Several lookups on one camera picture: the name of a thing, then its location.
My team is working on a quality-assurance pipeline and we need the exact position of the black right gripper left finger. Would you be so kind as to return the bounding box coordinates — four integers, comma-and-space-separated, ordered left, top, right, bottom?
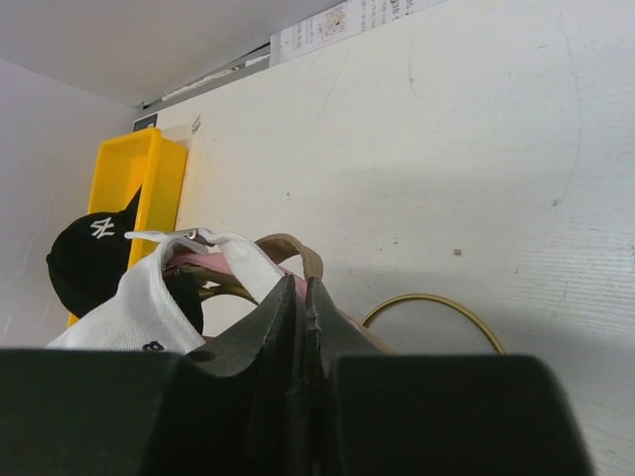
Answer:
1, 277, 308, 475

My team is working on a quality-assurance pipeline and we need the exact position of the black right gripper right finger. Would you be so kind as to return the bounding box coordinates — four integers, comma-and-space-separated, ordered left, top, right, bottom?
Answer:
307, 279, 593, 475

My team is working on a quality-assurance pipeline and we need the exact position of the beige cap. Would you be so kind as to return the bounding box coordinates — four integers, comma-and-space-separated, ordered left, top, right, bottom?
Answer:
197, 235, 398, 356

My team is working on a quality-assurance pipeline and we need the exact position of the pink cap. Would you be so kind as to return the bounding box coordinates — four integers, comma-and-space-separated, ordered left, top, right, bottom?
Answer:
166, 250, 376, 348

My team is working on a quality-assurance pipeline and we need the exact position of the black cap white logo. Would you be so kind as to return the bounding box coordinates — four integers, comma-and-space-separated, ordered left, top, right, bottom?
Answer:
46, 193, 140, 318

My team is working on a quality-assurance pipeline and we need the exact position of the black cap gold logo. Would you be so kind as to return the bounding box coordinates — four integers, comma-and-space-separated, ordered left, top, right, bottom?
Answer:
165, 272, 203, 334

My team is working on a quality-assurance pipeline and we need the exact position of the yellow plastic tray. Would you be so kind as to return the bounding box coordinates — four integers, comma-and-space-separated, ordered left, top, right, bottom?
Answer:
68, 127, 188, 325

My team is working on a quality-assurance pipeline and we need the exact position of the white paper label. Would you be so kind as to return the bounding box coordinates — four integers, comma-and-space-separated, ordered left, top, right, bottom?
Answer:
269, 0, 442, 66

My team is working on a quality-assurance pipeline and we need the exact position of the gold wire hat stand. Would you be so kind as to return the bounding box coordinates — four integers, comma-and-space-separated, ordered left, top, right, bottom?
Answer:
361, 293, 506, 355

